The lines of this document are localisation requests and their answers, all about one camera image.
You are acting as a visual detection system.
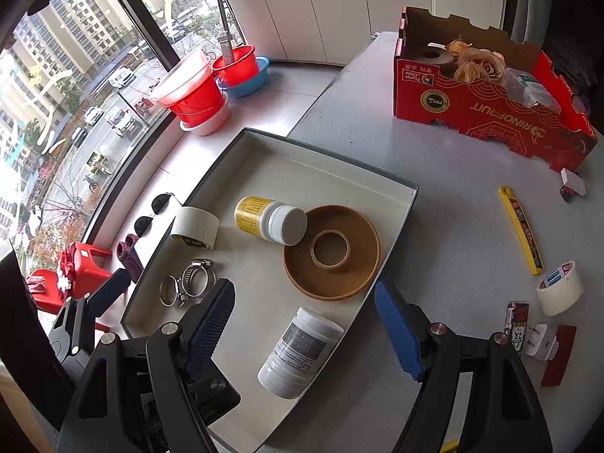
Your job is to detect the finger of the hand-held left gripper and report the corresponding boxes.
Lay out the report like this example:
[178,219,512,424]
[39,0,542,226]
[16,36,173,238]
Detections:
[188,362,242,428]
[49,268,132,357]

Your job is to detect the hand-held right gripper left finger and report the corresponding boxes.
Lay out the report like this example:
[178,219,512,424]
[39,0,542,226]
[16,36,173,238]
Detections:
[57,277,241,453]

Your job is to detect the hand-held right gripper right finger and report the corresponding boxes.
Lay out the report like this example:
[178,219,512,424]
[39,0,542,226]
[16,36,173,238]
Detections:
[374,279,553,453]

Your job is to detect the metal hose clamp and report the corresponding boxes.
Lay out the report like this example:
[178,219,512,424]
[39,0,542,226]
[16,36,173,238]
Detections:
[182,259,217,299]
[159,276,190,308]

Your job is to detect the white bottle grey label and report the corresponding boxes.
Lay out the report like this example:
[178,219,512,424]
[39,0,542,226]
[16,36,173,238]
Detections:
[257,307,345,400]

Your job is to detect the round wooden tray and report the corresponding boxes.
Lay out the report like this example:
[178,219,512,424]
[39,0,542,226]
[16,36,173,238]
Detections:
[283,204,382,302]

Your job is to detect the plain white tape roll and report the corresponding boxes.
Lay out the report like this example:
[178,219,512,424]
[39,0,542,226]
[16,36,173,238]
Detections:
[170,206,220,250]

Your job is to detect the white bottle yellow label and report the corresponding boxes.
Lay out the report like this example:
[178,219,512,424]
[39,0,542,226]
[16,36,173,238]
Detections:
[234,196,308,247]

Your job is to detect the dark printed snack packet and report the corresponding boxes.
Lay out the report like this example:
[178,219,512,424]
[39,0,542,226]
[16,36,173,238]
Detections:
[504,300,532,354]

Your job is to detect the white power adapter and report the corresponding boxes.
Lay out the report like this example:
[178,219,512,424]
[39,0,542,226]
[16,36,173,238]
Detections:
[524,323,562,359]

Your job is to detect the red case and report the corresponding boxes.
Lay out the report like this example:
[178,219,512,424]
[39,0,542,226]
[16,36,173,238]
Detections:
[540,325,578,388]

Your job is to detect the grey shallow tray box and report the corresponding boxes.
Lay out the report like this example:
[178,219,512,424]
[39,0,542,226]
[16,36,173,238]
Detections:
[120,127,419,453]

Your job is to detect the white tape roll striped label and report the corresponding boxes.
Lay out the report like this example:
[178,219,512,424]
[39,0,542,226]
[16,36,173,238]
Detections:
[536,260,583,317]

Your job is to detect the maroon knitted slipper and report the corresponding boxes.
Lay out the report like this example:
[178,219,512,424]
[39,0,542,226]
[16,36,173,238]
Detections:
[116,240,135,277]
[123,234,145,284]

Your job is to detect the red plastic stool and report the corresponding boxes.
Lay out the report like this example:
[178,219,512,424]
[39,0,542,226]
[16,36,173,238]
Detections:
[26,242,111,314]

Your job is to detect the yellow utility knife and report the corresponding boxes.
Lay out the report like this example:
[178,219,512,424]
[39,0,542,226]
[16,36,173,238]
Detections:
[498,185,544,276]

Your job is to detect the white plastic basin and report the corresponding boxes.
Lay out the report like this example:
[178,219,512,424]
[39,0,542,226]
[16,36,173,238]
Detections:
[179,92,230,137]

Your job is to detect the red plastic bucket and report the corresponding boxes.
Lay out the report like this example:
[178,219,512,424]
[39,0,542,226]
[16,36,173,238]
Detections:
[160,80,227,126]

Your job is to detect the clear plastic basin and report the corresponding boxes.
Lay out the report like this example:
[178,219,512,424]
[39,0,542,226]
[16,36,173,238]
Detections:
[150,51,213,107]

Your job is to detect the red cardboard box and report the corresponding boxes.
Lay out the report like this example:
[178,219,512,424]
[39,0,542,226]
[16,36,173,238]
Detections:
[393,6,598,171]

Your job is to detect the white and red marker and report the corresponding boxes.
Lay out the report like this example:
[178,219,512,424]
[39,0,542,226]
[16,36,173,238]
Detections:
[561,168,587,197]

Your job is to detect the red plastic basin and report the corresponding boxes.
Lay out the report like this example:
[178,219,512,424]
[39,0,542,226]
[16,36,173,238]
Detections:
[211,45,259,88]

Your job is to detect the clear plastic bag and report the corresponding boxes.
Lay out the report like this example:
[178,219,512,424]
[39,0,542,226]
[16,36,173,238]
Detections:
[502,68,562,114]

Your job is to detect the brown tape roll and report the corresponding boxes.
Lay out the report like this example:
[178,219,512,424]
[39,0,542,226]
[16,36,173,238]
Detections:
[408,42,456,69]

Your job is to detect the dried beige roses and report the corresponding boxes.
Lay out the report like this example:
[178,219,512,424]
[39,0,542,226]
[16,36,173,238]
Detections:
[446,38,508,83]

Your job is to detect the white cabinet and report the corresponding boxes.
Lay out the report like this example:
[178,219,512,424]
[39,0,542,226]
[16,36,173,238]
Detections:
[222,0,432,67]

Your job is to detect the metal mop handle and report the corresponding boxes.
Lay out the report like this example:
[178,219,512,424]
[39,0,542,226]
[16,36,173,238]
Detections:
[210,0,234,64]

